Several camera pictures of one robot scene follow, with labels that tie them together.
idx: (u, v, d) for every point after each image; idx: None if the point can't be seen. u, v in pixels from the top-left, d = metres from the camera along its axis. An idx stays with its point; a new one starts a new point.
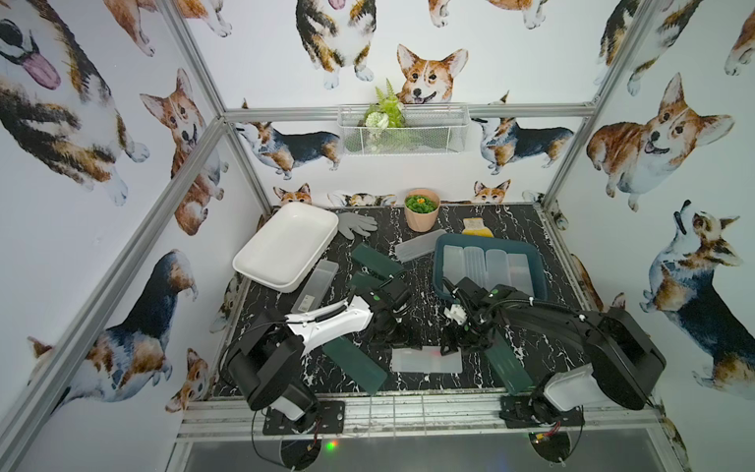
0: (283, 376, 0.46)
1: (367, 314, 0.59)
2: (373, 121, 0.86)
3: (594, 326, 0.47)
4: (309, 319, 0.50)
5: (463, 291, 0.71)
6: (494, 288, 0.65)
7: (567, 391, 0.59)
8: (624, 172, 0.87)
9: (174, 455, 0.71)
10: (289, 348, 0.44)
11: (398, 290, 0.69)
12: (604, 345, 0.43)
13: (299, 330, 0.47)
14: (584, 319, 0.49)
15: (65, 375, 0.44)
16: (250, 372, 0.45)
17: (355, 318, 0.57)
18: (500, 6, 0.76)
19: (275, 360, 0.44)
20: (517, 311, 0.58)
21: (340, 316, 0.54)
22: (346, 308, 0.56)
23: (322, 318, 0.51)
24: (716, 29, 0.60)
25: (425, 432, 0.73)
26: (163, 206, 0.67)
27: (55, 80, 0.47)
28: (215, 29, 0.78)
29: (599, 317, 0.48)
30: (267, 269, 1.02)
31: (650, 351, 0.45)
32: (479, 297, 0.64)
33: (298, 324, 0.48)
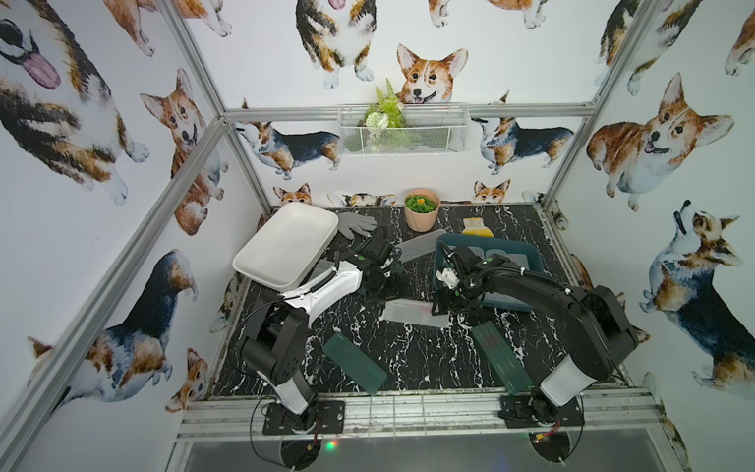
0: (296, 346, 0.47)
1: (357, 273, 0.61)
2: (373, 121, 0.86)
3: (577, 300, 0.48)
4: (305, 290, 0.52)
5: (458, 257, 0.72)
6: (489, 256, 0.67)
7: (559, 383, 0.61)
8: (624, 172, 0.87)
9: (174, 455, 0.71)
10: (293, 319, 0.46)
11: (380, 246, 0.72)
12: (583, 317, 0.45)
13: (299, 303, 0.49)
14: (569, 292, 0.50)
15: (65, 375, 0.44)
16: (263, 351, 0.47)
17: (347, 279, 0.59)
18: (501, 6, 0.76)
19: (286, 330, 0.46)
20: (509, 278, 0.59)
21: (335, 280, 0.56)
22: (336, 272, 0.58)
23: (317, 286, 0.53)
24: (716, 28, 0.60)
25: (425, 432, 0.73)
26: (163, 206, 0.67)
27: (54, 80, 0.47)
28: (215, 29, 0.78)
29: (583, 292, 0.49)
30: (267, 269, 1.02)
31: (626, 331, 0.47)
32: (472, 262, 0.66)
33: (296, 296, 0.50)
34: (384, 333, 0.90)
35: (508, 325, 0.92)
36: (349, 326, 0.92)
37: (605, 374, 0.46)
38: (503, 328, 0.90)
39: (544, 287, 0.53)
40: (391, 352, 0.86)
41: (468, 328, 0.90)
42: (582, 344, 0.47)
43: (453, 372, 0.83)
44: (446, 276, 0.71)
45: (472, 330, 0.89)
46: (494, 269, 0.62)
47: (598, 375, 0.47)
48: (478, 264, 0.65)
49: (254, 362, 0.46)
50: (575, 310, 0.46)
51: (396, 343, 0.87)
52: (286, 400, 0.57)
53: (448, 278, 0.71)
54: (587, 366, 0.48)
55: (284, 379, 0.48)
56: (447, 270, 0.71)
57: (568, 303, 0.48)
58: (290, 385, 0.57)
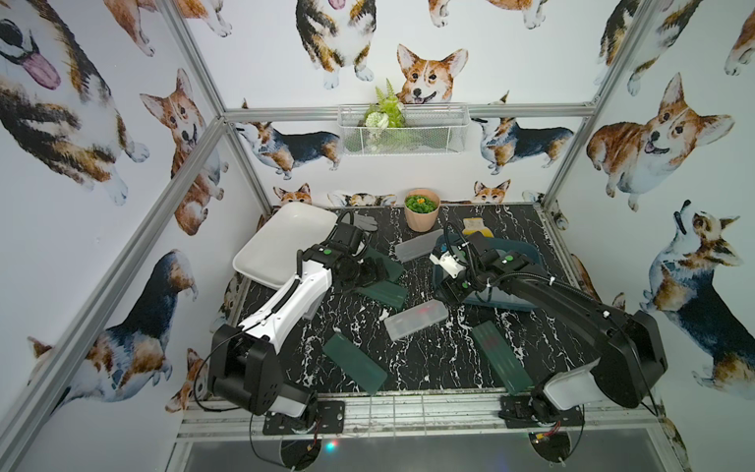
0: (269, 375, 0.44)
1: (325, 272, 0.56)
2: (373, 121, 0.86)
3: (618, 325, 0.44)
4: (265, 316, 0.46)
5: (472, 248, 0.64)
6: (508, 256, 0.60)
7: (565, 388, 0.60)
8: (624, 172, 0.87)
9: (174, 455, 0.71)
10: (259, 351, 0.42)
11: (348, 235, 0.65)
12: (623, 346, 0.41)
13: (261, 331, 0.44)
14: (608, 316, 0.46)
15: (65, 376, 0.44)
16: (238, 384, 0.44)
17: (315, 284, 0.54)
18: (501, 6, 0.76)
19: (252, 364, 0.42)
20: (533, 284, 0.53)
21: (301, 289, 0.51)
22: (301, 280, 0.53)
23: (278, 308, 0.48)
24: (716, 29, 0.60)
25: (425, 432, 0.73)
26: (164, 206, 0.67)
27: (55, 80, 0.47)
28: (215, 29, 0.78)
29: (622, 318, 0.45)
30: (266, 269, 1.02)
31: (660, 359, 0.44)
32: (490, 259, 0.64)
33: (257, 325, 0.45)
34: (384, 332, 0.90)
35: (508, 325, 0.92)
36: (349, 326, 0.92)
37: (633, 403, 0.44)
38: (504, 328, 0.90)
39: (579, 307, 0.48)
40: (391, 352, 0.86)
41: (469, 328, 0.90)
42: (615, 372, 0.44)
43: (453, 372, 0.83)
44: (445, 262, 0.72)
45: (472, 330, 0.89)
46: (518, 275, 0.55)
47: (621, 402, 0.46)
48: (497, 264, 0.59)
49: (231, 396, 0.44)
50: (616, 340, 0.42)
51: (396, 342, 0.87)
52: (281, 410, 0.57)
53: (448, 265, 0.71)
54: (612, 393, 0.46)
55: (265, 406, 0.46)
56: (447, 257, 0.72)
57: (608, 329, 0.44)
58: (281, 399, 0.56)
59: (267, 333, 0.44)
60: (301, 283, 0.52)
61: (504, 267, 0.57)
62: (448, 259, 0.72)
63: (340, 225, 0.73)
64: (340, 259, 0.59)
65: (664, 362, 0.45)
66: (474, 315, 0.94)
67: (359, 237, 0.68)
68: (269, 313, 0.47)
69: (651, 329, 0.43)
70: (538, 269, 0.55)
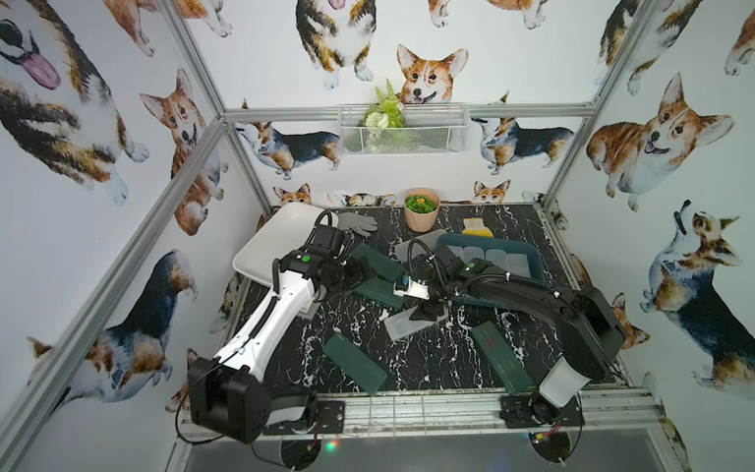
0: (255, 403, 0.42)
1: (305, 283, 0.52)
2: (373, 121, 0.86)
3: (567, 302, 0.48)
4: (244, 342, 0.44)
5: (439, 261, 0.68)
6: (469, 263, 0.65)
7: (556, 383, 0.60)
8: (624, 172, 0.87)
9: (174, 455, 0.71)
10: (239, 383, 0.39)
11: (327, 237, 0.62)
12: (576, 321, 0.45)
13: (241, 360, 0.42)
14: (557, 295, 0.50)
15: (65, 376, 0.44)
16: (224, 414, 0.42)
17: (294, 299, 0.50)
18: (501, 6, 0.76)
19: (233, 397, 0.40)
20: (491, 282, 0.58)
21: (279, 307, 0.48)
22: (279, 297, 0.49)
23: (256, 331, 0.45)
24: (716, 29, 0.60)
25: (425, 432, 0.73)
26: (164, 206, 0.67)
27: (55, 81, 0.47)
28: (215, 29, 0.78)
29: (571, 295, 0.49)
30: (266, 269, 1.02)
31: (615, 327, 0.47)
32: (454, 267, 0.68)
33: (235, 355, 0.42)
34: (384, 332, 0.90)
35: (508, 325, 0.92)
36: (349, 326, 0.92)
37: (601, 373, 0.46)
38: (504, 328, 0.90)
39: (529, 291, 0.53)
40: (391, 352, 0.86)
41: (468, 328, 0.90)
42: (574, 344, 0.46)
43: (453, 372, 0.83)
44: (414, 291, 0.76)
45: (472, 330, 0.89)
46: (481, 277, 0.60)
47: (594, 375, 0.47)
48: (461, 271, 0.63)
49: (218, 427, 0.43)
50: (568, 316, 0.46)
51: (396, 343, 0.87)
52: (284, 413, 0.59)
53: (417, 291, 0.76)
54: (581, 367, 0.48)
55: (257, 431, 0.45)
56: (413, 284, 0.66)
57: (558, 307, 0.48)
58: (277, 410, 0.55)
59: (247, 363, 0.41)
60: (279, 300, 0.49)
61: (468, 272, 0.62)
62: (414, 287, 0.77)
63: (319, 228, 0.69)
64: (320, 263, 0.55)
65: (621, 330, 0.48)
66: (474, 315, 0.94)
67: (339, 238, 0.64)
68: (248, 339, 0.44)
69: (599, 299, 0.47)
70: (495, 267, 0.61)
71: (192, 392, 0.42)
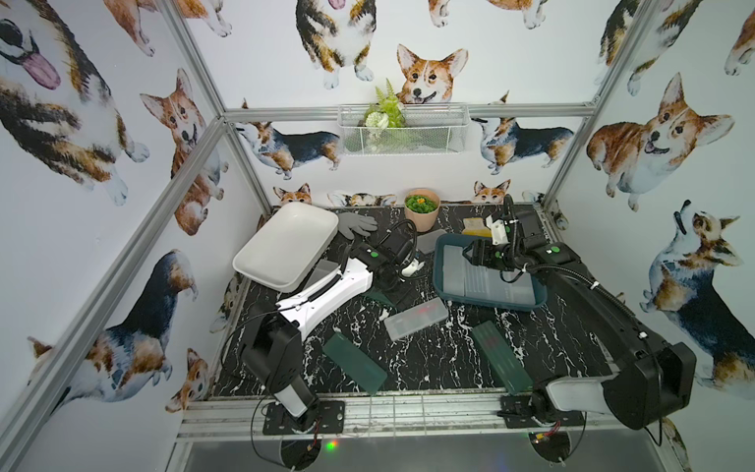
0: (289, 357, 0.45)
1: (367, 275, 0.56)
2: (373, 121, 0.86)
3: (649, 349, 0.41)
4: (302, 301, 0.48)
5: (521, 228, 0.61)
6: (553, 247, 0.56)
7: (569, 391, 0.60)
8: (624, 172, 0.87)
9: (174, 455, 0.71)
10: (287, 335, 0.43)
11: (399, 244, 0.65)
12: (649, 372, 0.39)
13: (294, 315, 0.46)
14: (642, 336, 0.43)
15: (66, 376, 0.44)
16: (259, 359, 0.46)
17: (355, 283, 0.54)
18: (500, 6, 0.76)
19: (278, 345, 0.44)
20: (571, 285, 0.51)
21: (337, 286, 0.52)
22: (342, 277, 0.53)
23: (314, 295, 0.49)
24: (716, 29, 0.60)
25: (425, 432, 0.73)
26: (164, 206, 0.67)
27: (54, 80, 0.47)
28: (215, 29, 0.78)
29: (658, 344, 0.42)
30: (267, 269, 1.02)
31: (680, 394, 0.43)
32: (534, 245, 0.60)
33: (292, 308, 0.47)
34: (384, 332, 0.90)
35: (508, 325, 0.92)
36: (349, 326, 0.92)
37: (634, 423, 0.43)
38: (504, 328, 0.90)
39: (614, 319, 0.45)
40: (391, 352, 0.86)
41: (468, 328, 0.90)
42: (631, 390, 0.42)
43: (453, 372, 0.83)
44: (495, 228, 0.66)
45: (472, 330, 0.89)
46: (559, 270, 0.52)
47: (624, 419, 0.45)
48: (542, 253, 0.55)
49: (252, 367, 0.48)
50: (645, 364, 0.40)
51: (396, 343, 0.87)
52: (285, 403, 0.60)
53: (497, 233, 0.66)
54: (621, 408, 0.45)
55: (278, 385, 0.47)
56: (499, 224, 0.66)
57: (638, 350, 0.42)
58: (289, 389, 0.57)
59: (297, 319, 0.46)
60: (340, 279, 0.53)
61: (549, 258, 0.54)
62: (499, 225, 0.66)
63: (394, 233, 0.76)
64: (384, 264, 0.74)
65: (684, 397, 0.42)
66: (474, 316, 0.94)
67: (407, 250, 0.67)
68: (306, 300, 0.48)
69: (686, 364, 0.42)
70: (581, 267, 0.52)
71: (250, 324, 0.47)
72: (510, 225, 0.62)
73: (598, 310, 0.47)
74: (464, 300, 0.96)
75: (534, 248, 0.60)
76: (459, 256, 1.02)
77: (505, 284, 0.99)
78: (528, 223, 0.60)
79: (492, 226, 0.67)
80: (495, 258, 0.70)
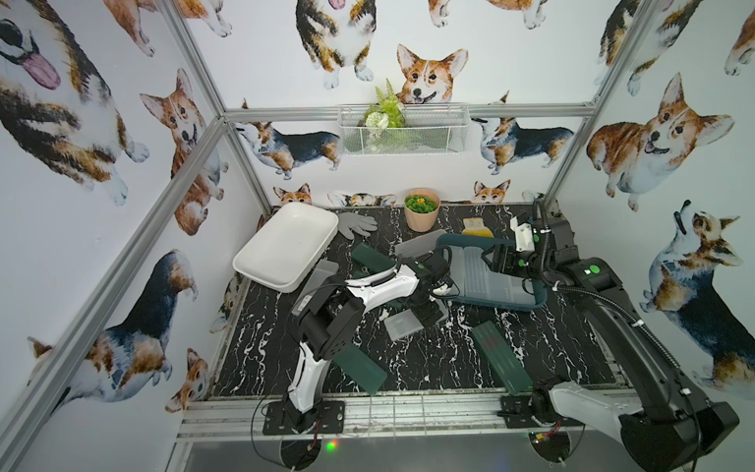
0: (348, 329, 0.51)
1: (414, 280, 0.64)
2: (373, 121, 0.86)
3: (691, 410, 0.38)
4: (366, 283, 0.56)
5: (552, 239, 0.54)
6: (592, 265, 0.49)
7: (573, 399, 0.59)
8: (624, 172, 0.87)
9: (175, 455, 0.71)
10: (352, 307, 0.50)
11: (439, 264, 0.74)
12: (688, 434, 0.36)
13: (359, 292, 0.53)
14: (685, 392, 0.39)
15: (65, 376, 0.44)
16: (319, 327, 0.52)
17: (405, 283, 0.62)
18: (500, 6, 0.76)
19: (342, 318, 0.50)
20: (609, 319, 0.45)
21: (391, 280, 0.60)
22: (396, 273, 0.62)
23: (376, 282, 0.57)
24: (716, 29, 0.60)
25: (425, 432, 0.73)
26: (164, 206, 0.67)
27: (54, 80, 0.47)
28: (215, 29, 0.78)
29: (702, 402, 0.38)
30: (266, 269, 1.02)
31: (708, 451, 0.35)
32: (565, 260, 0.53)
33: (357, 286, 0.54)
34: (384, 332, 0.90)
35: (508, 325, 0.92)
36: None
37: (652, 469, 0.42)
38: (504, 328, 0.90)
39: (655, 366, 0.41)
40: (391, 352, 0.86)
41: (468, 328, 0.90)
42: (658, 441, 0.40)
43: (453, 372, 0.83)
44: (521, 232, 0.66)
45: (472, 330, 0.89)
46: (599, 298, 0.46)
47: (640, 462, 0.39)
48: (578, 272, 0.48)
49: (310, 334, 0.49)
50: (684, 425, 0.37)
51: (396, 343, 0.87)
52: (299, 392, 0.63)
53: (522, 237, 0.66)
54: (639, 449, 0.44)
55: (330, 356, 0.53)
56: (526, 228, 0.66)
57: (678, 409, 0.38)
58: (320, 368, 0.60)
59: (364, 296, 0.53)
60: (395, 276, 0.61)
61: (585, 280, 0.47)
62: (526, 229, 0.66)
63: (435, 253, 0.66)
64: (428, 277, 0.67)
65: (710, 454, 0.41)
66: (474, 316, 0.94)
67: (447, 272, 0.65)
68: (367, 283, 0.56)
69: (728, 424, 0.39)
70: (621, 298, 0.46)
71: (321, 289, 0.54)
72: (540, 234, 0.55)
73: (633, 349, 0.43)
74: (464, 300, 0.96)
75: (565, 265, 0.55)
76: (459, 256, 1.02)
77: (504, 284, 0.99)
78: (560, 234, 0.52)
79: (517, 230, 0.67)
80: (519, 266, 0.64)
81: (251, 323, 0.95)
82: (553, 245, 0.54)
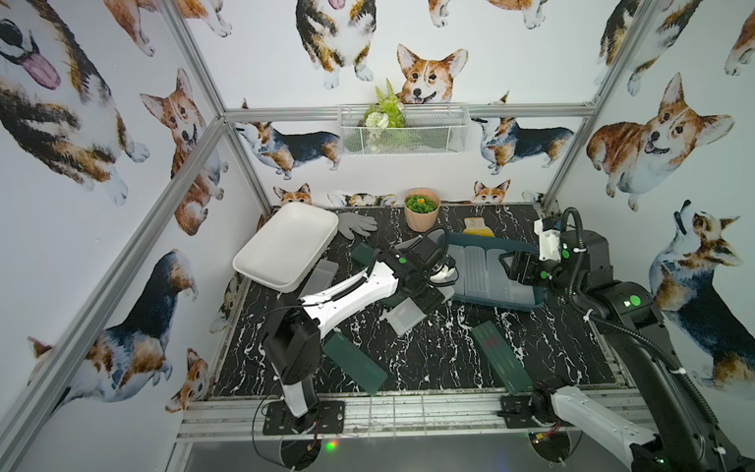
0: (307, 353, 0.46)
1: (393, 281, 0.55)
2: (373, 121, 0.86)
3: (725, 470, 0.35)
4: (325, 298, 0.49)
5: (587, 259, 0.47)
6: (631, 294, 0.43)
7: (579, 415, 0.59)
8: (624, 172, 0.87)
9: (175, 455, 0.71)
10: (306, 331, 0.44)
11: (430, 250, 0.63)
12: None
13: (316, 312, 0.47)
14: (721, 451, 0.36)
15: (65, 376, 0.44)
16: (278, 351, 0.48)
17: (377, 289, 0.54)
18: (500, 6, 0.76)
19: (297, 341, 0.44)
20: (646, 359, 0.41)
21: (361, 289, 0.52)
22: (367, 279, 0.53)
23: (338, 294, 0.50)
24: (717, 29, 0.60)
25: (425, 432, 0.73)
26: (164, 207, 0.67)
27: (54, 80, 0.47)
28: (215, 29, 0.78)
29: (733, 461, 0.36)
30: (267, 269, 1.02)
31: None
32: (599, 286, 0.47)
33: (315, 305, 0.48)
34: (384, 332, 0.90)
35: (508, 325, 0.92)
36: (349, 326, 0.92)
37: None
38: (504, 328, 0.90)
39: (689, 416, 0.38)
40: (391, 352, 0.86)
41: (469, 328, 0.90)
42: None
43: (453, 372, 0.83)
44: (546, 238, 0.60)
45: (472, 330, 0.89)
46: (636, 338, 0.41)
47: None
48: (615, 303, 0.42)
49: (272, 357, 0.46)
50: None
51: (396, 342, 0.87)
52: (289, 401, 0.65)
53: (547, 244, 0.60)
54: None
55: (293, 380, 0.48)
56: (551, 234, 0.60)
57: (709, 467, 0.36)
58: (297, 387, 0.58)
59: (319, 318, 0.46)
60: (366, 282, 0.53)
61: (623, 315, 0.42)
62: (551, 236, 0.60)
63: (425, 238, 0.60)
64: (412, 271, 0.58)
65: None
66: (474, 316, 0.94)
67: (442, 256, 0.66)
68: (328, 298, 0.49)
69: None
70: (661, 337, 0.41)
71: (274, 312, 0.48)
72: (571, 251, 0.49)
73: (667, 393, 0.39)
74: (464, 300, 0.96)
75: (598, 289, 0.47)
76: (460, 257, 1.02)
77: (505, 284, 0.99)
78: (595, 256, 0.45)
79: (541, 235, 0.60)
80: (541, 276, 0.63)
81: (251, 323, 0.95)
82: (588, 265, 0.47)
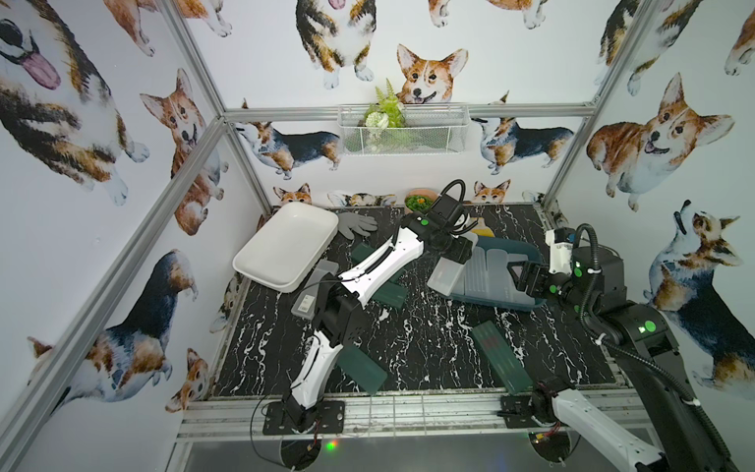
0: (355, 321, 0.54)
1: (418, 246, 0.59)
2: (373, 121, 0.86)
3: None
4: (361, 272, 0.55)
5: (601, 279, 0.46)
6: (646, 321, 0.42)
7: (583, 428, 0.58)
8: (624, 172, 0.87)
9: (174, 455, 0.71)
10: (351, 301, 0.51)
11: (449, 207, 0.65)
12: None
13: (354, 285, 0.53)
14: None
15: (65, 376, 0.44)
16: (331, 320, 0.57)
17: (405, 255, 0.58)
18: (500, 6, 0.76)
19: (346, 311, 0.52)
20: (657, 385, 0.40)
21: (391, 259, 0.57)
22: (394, 249, 0.58)
23: (372, 266, 0.55)
24: (716, 29, 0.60)
25: (425, 432, 0.73)
26: (163, 207, 0.67)
27: (54, 80, 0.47)
28: (215, 29, 0.78)
29: None
30: (267, 269, 1.02)
31: None
32: (612, 309, 0.46)
33: (352, 279, 0.54)
34: (384, 333, 0.90)
35: (508, 325, 0.92)
36: None
37: None
38: (504, 328, 0.90)
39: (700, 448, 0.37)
40: (391, 353, 0.86)
41: (469, 328, 0.90)
42: None
43: (453, 372, 0.83)
44: (557, 250, 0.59)
45: (471, 330, 0.90)
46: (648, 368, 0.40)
47: None
48: (630, 329, 0.41)
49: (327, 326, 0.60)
50: None
51: (396, 343, 0.87)
52: (309, 385, 0.63)
53: (557, 257, 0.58)
54: None
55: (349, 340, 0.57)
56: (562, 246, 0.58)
57: None
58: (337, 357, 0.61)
59: (359, 289, 0.53)
60: (394, 251, 0.57)
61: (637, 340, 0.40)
62: (563, 248, 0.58)
63: (443, 195, 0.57)
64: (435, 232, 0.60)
65: None
66: (474, 316, 0.94)
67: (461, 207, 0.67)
68: (363, 271, 0.55)
69: None
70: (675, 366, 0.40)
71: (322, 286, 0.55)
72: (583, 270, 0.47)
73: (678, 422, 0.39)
74: (464, 300, 0.96)
75: (610, 312, 0.46)
76: None
77: (505, 284, 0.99)
78: (610, 276, 0.44)
79: (552, 247, 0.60)
80: (549, 291, 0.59)
81: (251, 323, 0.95)
82: (601, 286, 0.46)
